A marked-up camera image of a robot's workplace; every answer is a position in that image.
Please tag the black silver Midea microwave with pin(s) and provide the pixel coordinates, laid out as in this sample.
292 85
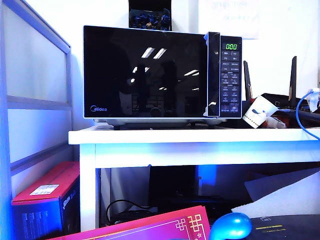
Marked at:
230 77

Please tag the white table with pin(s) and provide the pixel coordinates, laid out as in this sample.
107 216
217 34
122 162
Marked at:
175 137

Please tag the black computer case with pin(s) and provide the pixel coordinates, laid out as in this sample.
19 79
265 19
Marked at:
172 185

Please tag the white blue paper cup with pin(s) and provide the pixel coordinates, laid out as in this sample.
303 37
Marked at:
258 111

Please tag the magenta box gold pattern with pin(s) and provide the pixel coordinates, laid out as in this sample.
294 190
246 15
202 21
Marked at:
150 227

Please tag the red snack wrapper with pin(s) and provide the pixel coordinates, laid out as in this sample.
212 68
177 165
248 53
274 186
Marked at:
275 122

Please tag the shiny blue round object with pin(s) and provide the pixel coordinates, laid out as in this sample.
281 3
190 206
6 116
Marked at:
231 225

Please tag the black router with antennas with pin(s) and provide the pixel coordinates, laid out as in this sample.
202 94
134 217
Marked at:
287 100

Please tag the red black cardboard box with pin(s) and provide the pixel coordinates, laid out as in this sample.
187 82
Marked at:
45 180

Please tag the white foam sheet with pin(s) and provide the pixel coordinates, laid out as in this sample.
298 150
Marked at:
287 197

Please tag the white tape tag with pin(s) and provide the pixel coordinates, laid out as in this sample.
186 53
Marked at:
315 100

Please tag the black box printed symbols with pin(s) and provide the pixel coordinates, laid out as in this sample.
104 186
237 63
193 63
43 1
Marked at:
295 230

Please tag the white wall poster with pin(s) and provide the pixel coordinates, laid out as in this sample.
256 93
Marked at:
230 25

